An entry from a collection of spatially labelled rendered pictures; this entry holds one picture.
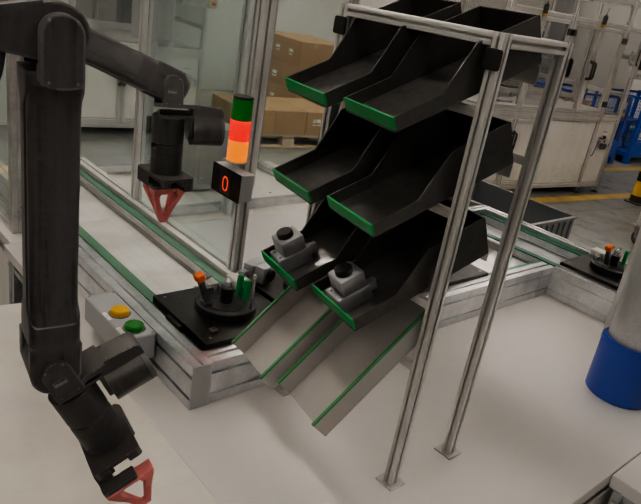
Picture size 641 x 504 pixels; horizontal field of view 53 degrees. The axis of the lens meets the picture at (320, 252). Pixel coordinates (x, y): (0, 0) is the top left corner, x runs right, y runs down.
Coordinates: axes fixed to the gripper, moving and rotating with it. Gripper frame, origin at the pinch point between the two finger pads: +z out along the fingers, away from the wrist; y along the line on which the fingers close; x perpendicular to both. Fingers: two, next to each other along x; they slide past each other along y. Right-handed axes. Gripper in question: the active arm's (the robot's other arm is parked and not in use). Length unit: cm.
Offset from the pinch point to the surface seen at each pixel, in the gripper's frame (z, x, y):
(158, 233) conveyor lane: 28, -29, 56
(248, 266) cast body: 22.4, -32.8, 15.9
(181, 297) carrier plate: 26.2, -13.3, 13.9
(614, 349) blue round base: 25, -93, -52
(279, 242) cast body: -1.7, -11.8, -21.1
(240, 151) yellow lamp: -5.5, -31.1, 22.0
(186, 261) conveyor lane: 30, -28, 39
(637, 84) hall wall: 31, -1130, 431
